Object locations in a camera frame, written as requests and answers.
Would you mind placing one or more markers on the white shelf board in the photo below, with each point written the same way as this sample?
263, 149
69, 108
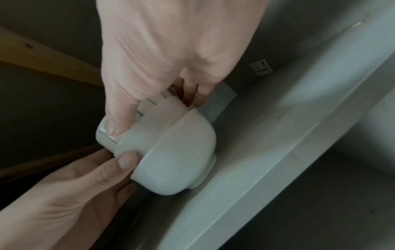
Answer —
277, 146

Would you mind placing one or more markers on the dark wooden beam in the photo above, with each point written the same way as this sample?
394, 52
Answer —
43, 163

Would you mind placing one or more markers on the medium white ceramic bowl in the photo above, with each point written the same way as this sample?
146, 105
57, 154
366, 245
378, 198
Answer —
160, 122

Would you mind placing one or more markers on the white sticker label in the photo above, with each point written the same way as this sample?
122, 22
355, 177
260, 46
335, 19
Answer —
261, 67

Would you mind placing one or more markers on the large white ceramic bowl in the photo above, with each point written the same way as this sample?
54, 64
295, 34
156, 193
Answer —
182, 156

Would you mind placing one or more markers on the light wooden beam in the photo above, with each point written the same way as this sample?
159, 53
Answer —
46, 58

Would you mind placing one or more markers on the grey tape strip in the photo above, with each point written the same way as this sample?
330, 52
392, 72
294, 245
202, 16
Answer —
220, 100

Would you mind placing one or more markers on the person's left hand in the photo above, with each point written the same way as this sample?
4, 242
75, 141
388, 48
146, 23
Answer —
61, 202

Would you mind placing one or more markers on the person's right hand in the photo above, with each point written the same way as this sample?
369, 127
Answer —
172, 44

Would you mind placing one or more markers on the small glossy white bowl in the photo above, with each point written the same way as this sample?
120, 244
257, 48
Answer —
103, 136

